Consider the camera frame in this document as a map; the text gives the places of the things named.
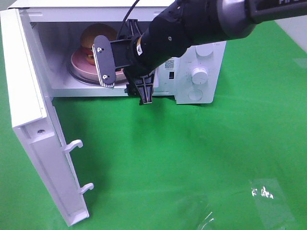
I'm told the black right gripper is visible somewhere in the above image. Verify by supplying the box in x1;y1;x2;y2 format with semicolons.
110;19;189;105

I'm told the toy hamburger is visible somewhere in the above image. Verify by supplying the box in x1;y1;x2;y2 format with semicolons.
80;23;117;65

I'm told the pink ceramic plate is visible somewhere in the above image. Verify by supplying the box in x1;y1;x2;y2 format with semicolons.
70;46;130;82

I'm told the round white door-release button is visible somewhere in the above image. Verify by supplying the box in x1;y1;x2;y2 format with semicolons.
188;90;203;101

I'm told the white microwave door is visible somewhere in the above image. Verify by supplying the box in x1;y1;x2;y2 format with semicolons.
0;9;94;226

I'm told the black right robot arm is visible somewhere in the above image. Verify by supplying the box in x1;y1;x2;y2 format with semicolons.
111;0;307;104

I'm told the white warning label sticker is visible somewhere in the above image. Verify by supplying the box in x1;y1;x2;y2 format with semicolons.
164;57;176;71

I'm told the glass microwave turntable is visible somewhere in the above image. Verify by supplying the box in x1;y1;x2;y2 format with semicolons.
67;64;128;85

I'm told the white microwave oven body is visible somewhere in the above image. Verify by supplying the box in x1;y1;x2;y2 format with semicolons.
1;0;226;104

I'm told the lower white timer knob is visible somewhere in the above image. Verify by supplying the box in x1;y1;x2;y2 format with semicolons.
191;67;208;85

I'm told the upper white power knob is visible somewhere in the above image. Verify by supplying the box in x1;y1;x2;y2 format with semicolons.
195;43;213;57

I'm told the clear tape patch centre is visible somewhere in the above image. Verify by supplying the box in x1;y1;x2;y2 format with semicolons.
176;194;215;230

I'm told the clear tape patch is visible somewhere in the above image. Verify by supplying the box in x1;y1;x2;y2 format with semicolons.
249;178;297;230
176;194;215;230

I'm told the clear tape patch right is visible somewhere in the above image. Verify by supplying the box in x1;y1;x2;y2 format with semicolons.
249;178;297;230

